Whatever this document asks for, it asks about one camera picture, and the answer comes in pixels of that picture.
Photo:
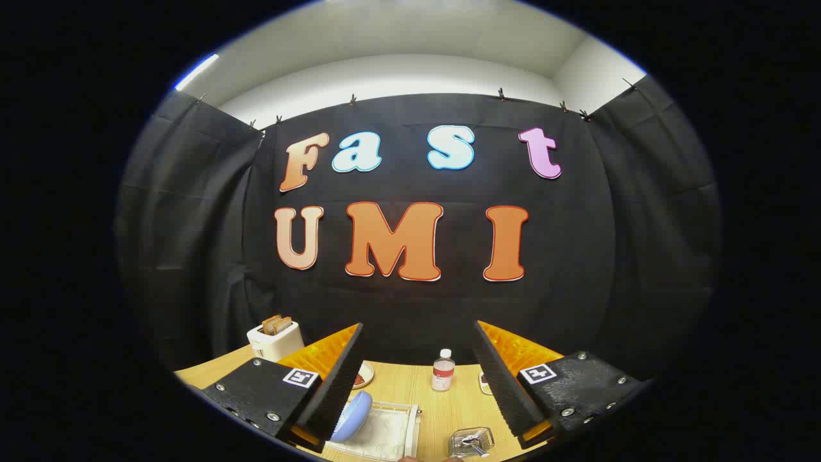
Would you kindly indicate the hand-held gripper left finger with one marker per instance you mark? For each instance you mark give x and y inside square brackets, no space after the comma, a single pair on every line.
[337,391]

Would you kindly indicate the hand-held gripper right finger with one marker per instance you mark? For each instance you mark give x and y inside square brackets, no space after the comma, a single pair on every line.
[507,391]

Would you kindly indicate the blue plate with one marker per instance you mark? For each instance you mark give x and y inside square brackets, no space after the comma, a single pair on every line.
[353,417]

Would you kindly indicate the beige oval plate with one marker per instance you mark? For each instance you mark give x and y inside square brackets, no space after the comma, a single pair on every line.
[367,371]

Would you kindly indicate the white divided tray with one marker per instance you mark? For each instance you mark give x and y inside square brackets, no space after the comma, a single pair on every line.
[483,384]

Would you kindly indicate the clear bottle with red label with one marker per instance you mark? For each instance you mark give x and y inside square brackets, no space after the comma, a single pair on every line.
[442,375]

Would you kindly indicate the white toaster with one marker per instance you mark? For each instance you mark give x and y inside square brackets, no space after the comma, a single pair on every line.
[276,346]

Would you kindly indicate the toast slice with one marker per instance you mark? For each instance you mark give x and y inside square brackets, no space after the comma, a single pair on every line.
[283,326]
[270,323]

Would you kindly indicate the black backdrop cloth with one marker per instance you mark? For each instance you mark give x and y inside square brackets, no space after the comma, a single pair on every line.
[449,308]

